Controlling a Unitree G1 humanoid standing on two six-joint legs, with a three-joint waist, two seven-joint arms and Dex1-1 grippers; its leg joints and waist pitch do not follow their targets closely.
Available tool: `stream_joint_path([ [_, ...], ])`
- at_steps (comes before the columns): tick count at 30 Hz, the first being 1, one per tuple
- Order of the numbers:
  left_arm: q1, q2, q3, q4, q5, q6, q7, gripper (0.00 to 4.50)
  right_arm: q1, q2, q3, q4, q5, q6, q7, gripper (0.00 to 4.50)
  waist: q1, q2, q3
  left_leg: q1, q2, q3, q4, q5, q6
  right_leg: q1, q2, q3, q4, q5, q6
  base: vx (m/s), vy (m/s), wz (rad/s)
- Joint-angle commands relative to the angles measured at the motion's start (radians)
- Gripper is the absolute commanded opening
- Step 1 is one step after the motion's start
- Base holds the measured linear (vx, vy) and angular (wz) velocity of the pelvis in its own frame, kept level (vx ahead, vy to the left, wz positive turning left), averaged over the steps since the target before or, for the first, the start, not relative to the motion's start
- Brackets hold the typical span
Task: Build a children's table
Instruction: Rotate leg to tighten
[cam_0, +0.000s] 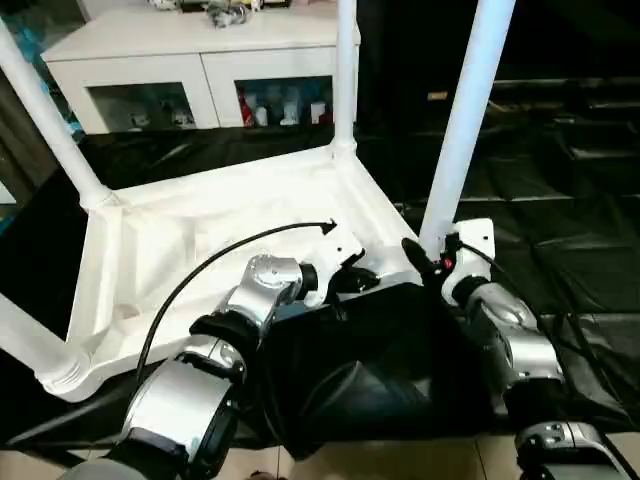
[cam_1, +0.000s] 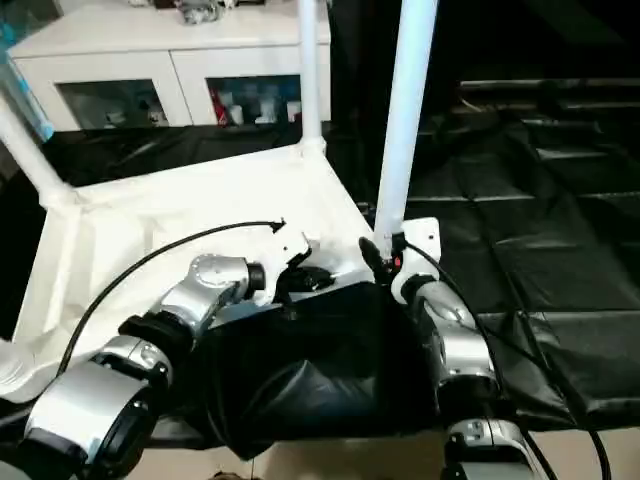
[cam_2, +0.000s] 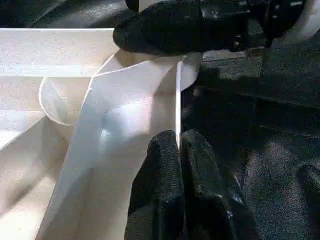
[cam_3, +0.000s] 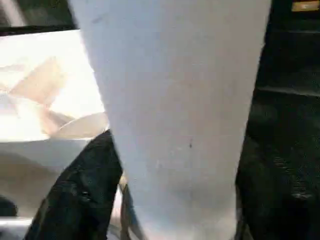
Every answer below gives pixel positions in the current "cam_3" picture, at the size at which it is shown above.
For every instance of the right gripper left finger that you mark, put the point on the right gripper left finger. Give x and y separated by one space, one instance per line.
80 190

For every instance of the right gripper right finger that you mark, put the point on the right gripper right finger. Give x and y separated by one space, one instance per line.
275 200

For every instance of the white plastic table top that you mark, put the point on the white plastic table top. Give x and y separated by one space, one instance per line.
37 75

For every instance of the white plastic table leg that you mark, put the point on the white plastic table leg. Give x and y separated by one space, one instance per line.
175 100

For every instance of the black mat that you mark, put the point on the black mat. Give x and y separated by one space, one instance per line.
287 87

